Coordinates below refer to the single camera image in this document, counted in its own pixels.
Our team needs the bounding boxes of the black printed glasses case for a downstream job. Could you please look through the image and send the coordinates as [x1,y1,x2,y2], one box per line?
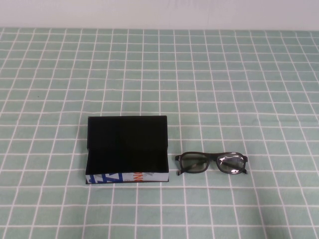
[85,116,171,185]

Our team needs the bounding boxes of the black framed glasses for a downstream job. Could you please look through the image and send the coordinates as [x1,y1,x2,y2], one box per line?
[174,150,249,176]

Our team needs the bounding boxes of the green white checked tablecloth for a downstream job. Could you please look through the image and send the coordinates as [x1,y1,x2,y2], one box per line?
[0,26,319,239]

